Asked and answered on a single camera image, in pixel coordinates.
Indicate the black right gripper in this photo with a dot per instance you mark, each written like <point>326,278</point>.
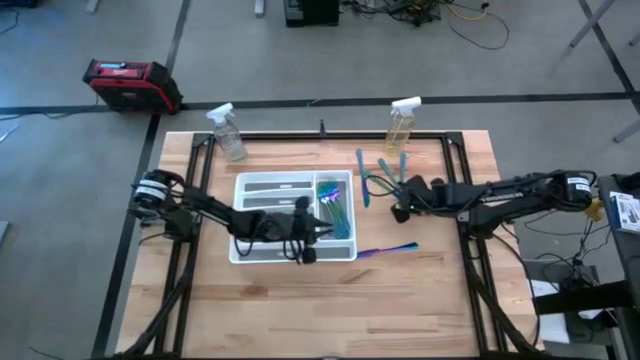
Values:
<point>435,197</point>

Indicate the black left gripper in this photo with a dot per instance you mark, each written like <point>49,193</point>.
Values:
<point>290,227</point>

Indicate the iridescent rainbow table knife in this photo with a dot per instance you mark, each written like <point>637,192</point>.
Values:
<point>387,250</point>

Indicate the white plastic cutlery tray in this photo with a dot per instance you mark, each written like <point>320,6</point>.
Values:
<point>270,186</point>

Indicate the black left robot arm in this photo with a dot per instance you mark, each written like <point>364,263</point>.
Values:
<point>200,210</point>

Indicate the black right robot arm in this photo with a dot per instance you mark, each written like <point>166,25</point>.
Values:
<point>525,197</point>

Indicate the yellow liquid spray bottle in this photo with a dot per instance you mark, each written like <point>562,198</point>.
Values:
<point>401,127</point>

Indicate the clear spray bottle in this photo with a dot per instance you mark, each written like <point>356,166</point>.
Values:
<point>227,135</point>

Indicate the grey floor box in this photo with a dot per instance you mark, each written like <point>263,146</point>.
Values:
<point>560,272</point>

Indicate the white floor paper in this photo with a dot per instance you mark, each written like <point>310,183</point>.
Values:
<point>550,320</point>

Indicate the black computer tower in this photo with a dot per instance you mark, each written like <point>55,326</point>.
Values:
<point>312,12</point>

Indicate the white printed paper box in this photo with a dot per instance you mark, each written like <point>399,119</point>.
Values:
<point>625,212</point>

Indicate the grey metal table foot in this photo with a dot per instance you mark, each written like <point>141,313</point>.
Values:
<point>259,7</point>

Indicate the black side cart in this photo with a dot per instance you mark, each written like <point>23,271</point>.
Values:
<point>630,260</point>

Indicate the red and black tool bag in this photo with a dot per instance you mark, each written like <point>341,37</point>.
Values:
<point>132,87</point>

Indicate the grey folding table legs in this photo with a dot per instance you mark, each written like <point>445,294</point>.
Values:
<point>590,27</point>

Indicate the black metal table frame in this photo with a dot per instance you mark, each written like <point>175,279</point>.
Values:
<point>290,135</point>

